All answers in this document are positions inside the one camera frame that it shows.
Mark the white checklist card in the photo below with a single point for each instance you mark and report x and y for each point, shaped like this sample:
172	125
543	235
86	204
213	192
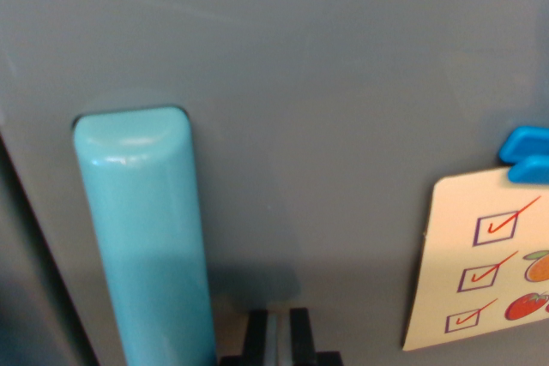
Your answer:
446	297

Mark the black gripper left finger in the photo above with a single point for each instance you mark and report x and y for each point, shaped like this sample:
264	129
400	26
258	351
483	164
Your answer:
257	338

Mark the plain grey fridge door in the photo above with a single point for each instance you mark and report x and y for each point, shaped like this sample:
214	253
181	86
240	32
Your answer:
300	83

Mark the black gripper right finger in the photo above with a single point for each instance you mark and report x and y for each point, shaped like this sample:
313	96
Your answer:
300	338

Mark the blue plastic clip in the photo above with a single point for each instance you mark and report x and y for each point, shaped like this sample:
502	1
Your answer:
529	156

